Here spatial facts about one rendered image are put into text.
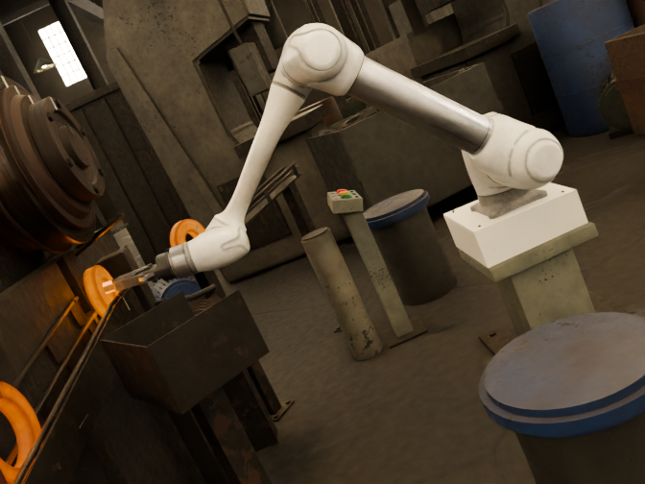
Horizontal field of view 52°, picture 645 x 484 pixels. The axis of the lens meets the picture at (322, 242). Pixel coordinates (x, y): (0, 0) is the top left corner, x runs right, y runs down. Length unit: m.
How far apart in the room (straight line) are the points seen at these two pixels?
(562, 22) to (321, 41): 3.14
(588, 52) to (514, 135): 2.87
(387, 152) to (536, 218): 1.99
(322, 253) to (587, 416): 1.53
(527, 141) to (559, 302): 0.56
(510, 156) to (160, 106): 3.19
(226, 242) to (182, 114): 2.82
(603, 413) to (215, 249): 1.08
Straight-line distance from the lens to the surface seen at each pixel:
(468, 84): 4.09
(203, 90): 4.46
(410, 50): 5.42
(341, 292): 2.46
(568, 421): 1.05
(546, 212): 1.94
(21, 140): 1.72
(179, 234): 2.28
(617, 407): 1.05
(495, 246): 1.91
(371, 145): 3.78
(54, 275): 1.84
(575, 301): 2.08
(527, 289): 2.01
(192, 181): 4.58
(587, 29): 4.56
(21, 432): 1.32
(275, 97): 1.77
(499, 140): 1.72
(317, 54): 1.55
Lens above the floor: 0.99
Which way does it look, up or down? 12 degrees down
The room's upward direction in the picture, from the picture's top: 24 degrees counter-clockwise
